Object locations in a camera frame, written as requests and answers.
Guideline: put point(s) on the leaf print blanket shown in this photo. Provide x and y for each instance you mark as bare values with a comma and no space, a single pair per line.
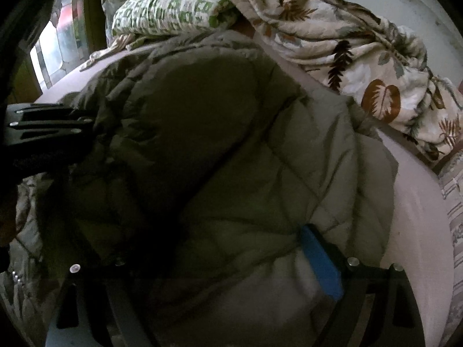
325,25

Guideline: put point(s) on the pink quilted bed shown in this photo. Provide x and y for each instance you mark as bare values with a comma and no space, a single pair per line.
416,224

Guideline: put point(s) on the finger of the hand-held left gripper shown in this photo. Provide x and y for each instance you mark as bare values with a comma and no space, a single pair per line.
50,123

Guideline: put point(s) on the striped floral back cushion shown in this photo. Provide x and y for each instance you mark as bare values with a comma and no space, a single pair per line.
454,195

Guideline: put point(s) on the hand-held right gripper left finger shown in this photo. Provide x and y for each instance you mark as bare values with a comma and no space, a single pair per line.
105,296

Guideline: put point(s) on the stained glass window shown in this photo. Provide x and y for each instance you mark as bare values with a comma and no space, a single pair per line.
54,43

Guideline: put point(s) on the green checkered pillow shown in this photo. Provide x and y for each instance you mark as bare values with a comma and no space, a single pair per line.
162,7

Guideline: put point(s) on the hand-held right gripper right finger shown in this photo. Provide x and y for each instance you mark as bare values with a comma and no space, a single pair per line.
322,264

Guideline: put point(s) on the olive puffer jacket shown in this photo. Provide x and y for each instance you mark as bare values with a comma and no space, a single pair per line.
217,133

